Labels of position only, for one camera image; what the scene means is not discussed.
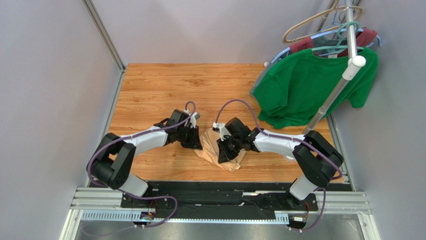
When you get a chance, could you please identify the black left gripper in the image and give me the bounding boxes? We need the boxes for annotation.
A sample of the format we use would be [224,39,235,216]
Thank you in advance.
[177,125,203,150]

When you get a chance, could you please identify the beige cloth napkin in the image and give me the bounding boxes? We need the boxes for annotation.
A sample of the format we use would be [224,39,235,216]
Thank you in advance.
[193,129,246,173]

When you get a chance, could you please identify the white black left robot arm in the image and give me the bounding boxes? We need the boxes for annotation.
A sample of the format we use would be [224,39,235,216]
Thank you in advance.
[86,109,203,197]

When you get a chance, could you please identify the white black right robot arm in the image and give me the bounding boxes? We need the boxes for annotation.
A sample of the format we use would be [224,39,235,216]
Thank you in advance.
[212,117,344,201]

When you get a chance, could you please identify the green t-shirt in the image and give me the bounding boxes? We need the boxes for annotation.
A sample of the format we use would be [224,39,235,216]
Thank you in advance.
[254,48,379,129]

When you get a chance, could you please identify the teal plastic hanger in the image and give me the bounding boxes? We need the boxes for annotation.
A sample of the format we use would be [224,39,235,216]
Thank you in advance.
[310,21,364,57]

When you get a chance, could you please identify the silver white clothes rack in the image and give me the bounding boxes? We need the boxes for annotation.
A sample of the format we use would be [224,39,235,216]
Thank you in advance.
[282,0,366,134]

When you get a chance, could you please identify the light blue hanger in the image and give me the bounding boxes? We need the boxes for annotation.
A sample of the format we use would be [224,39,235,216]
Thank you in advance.
[264,27,382,70]

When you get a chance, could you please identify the red garment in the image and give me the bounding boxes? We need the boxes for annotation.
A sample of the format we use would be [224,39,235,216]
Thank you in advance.
[281,27,379,59]

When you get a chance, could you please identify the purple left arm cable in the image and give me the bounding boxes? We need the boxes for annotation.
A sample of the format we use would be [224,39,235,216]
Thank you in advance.
[86,101,197,229]

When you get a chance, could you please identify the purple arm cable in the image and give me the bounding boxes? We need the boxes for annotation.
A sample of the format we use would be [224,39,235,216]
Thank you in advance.
[214,99,344,233]
[86,101,197,229]

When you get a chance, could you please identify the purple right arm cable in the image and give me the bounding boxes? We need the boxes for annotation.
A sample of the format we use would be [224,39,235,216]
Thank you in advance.
[214,99,344,233]

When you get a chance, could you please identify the aluminium front rail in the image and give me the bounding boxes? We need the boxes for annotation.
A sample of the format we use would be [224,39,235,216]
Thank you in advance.
[60,181,380,240]

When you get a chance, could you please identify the aluminium frame rail left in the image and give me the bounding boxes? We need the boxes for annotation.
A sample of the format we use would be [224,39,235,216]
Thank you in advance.
[82,0,126,73]

